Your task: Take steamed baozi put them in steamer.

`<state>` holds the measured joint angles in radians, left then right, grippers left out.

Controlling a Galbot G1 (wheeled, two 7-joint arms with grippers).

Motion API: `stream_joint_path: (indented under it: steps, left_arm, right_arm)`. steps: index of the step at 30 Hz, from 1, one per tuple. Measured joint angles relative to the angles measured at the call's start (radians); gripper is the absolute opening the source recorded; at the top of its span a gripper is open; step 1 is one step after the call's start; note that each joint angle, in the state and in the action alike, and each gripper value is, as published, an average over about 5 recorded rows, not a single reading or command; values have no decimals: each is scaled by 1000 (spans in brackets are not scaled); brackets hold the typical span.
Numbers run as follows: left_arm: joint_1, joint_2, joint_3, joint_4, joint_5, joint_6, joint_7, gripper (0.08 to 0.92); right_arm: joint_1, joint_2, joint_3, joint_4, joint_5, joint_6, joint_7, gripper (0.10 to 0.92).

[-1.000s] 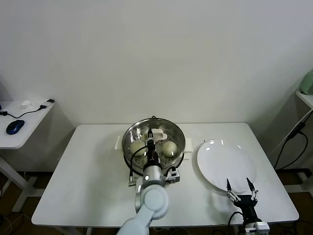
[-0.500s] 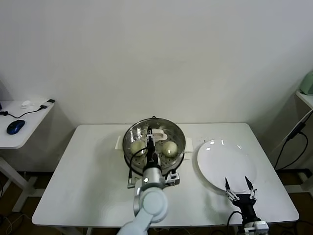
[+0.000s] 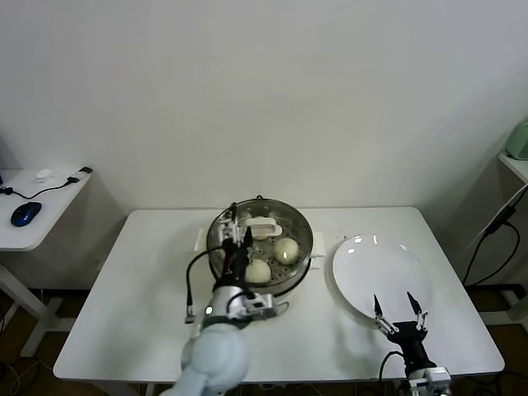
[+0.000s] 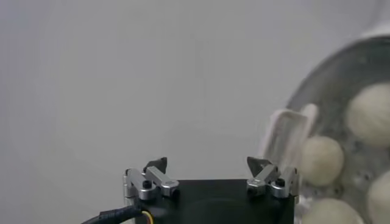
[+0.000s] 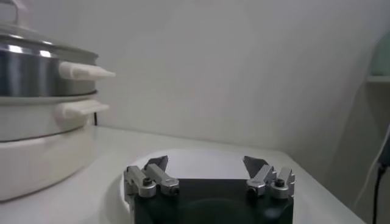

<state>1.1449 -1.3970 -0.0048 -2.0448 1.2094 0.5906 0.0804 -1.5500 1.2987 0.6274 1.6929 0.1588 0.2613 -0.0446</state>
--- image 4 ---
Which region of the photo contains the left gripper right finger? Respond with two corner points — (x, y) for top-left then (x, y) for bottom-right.
(246, 156), (301, 199)

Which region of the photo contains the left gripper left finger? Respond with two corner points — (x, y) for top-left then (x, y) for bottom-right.
(122, 156), (180, 201)

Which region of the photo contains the glass lid with white handle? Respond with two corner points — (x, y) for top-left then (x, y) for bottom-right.
(258, 35), (390, 224)

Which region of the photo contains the white steamed baozi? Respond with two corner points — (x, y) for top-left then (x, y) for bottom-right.
(346, 82), (390, 149)
(367, 170), (390, 224)
(300, 135), (345, 187)
(301, 197), (365, 224)

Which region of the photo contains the stainless steel steamer basket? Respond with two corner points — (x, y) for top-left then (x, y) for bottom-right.
(285, 21), (390, 224)

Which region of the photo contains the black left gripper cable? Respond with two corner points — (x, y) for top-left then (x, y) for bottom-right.
(80, 205), (155, 224)

